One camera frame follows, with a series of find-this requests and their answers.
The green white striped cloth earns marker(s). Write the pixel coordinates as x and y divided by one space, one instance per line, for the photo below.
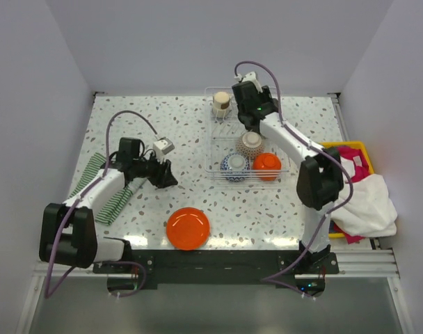
113 208

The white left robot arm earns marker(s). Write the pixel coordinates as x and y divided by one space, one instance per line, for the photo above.
68 234

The clear wire dish rack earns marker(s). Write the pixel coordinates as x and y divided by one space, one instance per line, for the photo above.
221 137

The orange plate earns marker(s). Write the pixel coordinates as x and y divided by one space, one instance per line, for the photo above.
188 229

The brown patterned bowl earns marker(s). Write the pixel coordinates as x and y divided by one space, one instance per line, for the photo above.
250 145

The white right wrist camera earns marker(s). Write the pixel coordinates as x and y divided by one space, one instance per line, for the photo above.
249 77

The beige steel cup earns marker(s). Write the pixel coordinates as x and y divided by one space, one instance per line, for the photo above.
221 104

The orange bowl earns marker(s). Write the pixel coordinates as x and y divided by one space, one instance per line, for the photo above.
267 166

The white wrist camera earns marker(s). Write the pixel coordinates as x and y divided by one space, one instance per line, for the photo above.
249 77
162 147

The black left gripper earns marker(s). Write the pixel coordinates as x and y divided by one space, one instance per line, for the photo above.
163 177

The yellow plastic basket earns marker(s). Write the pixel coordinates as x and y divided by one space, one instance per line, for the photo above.
357 145

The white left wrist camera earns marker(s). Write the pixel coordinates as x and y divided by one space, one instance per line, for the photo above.
162 147

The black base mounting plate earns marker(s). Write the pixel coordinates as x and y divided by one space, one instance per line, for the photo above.
219 267

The blue white patterned bowl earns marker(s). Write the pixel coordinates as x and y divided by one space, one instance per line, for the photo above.
234 167

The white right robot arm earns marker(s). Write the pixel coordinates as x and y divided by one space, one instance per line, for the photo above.
320 177

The white towel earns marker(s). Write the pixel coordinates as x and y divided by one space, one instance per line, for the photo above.
370 212

